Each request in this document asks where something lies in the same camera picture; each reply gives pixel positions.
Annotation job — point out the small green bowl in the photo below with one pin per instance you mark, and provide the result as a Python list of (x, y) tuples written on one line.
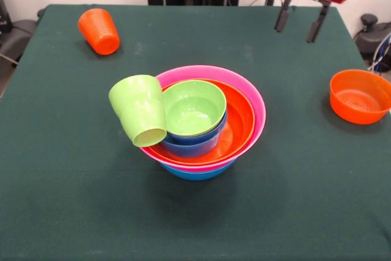
[(192, 111)]

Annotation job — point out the large blue bowl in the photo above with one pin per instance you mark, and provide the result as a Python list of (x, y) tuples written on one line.
[(195, 175)]

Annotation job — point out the green cup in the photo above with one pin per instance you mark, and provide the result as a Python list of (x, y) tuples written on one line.
[(140, 108)]

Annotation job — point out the small light blue bowl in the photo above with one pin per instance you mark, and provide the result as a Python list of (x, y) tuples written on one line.
[(192, 150)]

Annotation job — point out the grey wheeled base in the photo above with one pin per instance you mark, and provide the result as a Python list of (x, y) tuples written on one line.
[(18, 35), (372, 38)]

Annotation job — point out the orange cup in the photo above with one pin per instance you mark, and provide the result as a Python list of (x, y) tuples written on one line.
[(100, 31)]

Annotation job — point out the large orange bowl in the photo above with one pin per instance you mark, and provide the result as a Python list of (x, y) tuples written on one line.
[(241, 123)]

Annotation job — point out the dark green tablecloth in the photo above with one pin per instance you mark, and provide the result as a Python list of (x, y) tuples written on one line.
[(76, 181)]

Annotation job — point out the small orange bowl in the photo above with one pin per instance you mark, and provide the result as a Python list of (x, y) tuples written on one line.
[(357, 114)]

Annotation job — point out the large pink bowl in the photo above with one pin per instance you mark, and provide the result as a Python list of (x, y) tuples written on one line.
[(244, 80)]

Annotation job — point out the small dark blue bowl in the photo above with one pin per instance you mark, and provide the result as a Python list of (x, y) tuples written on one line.
[(210, 134)]

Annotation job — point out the black equipment box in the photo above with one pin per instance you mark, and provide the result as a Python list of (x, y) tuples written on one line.
[(4, 16)]

